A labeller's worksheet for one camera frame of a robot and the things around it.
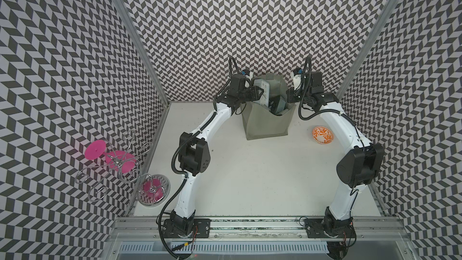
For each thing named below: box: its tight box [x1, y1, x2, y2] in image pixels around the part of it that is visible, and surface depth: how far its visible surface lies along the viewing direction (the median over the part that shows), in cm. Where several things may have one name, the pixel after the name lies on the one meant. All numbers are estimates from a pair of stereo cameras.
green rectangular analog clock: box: [268, 95, 287, 115], surface depth 93 cm
